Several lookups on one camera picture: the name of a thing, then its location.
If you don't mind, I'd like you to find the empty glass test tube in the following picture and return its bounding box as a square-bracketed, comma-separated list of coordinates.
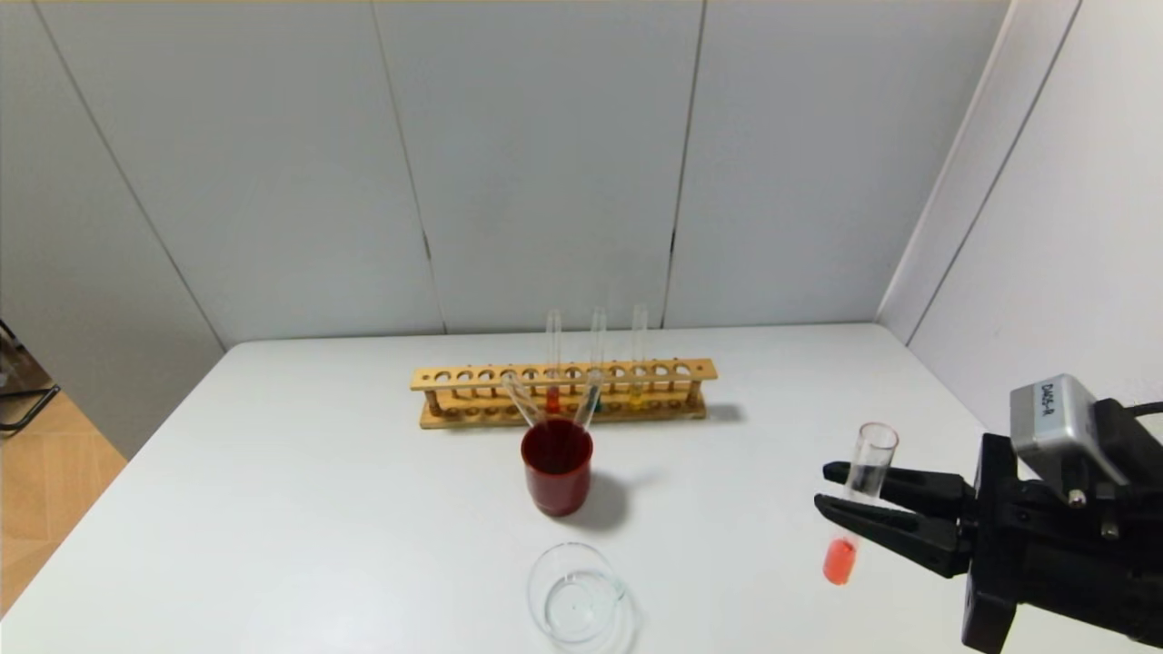
[574, 368, 604, 431]
[502, 371, 546, 430]

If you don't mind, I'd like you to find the dark red plastic cup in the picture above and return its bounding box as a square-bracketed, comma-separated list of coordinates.
[521, 418, 594, 518]

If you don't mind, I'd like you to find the clear glass beaker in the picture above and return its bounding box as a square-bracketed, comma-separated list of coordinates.
[527, 541, 628, 646]

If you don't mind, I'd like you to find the test tube with blue pigment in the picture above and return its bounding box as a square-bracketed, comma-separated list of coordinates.
[589, 308, 608, 414]

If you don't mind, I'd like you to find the test tube with yellow pigment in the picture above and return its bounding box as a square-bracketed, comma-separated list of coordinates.
[630, 306, 648, 411]

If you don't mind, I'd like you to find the black metal chair frame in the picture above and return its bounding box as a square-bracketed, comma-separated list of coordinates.
[0, 320, 62, 435]

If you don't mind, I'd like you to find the test tube with orange pigment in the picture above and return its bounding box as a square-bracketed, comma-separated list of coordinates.
[546, 311, 562, 415]

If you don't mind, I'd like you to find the test tube with red pigment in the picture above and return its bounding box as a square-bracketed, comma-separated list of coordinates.
[823, 422, 900, 586]

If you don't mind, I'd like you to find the wooden test tube rack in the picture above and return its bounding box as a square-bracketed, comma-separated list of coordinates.
[411, 359, 719, 430]

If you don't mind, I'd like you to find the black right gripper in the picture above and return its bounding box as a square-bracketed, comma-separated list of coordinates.
[813, 431, 1163, 654]

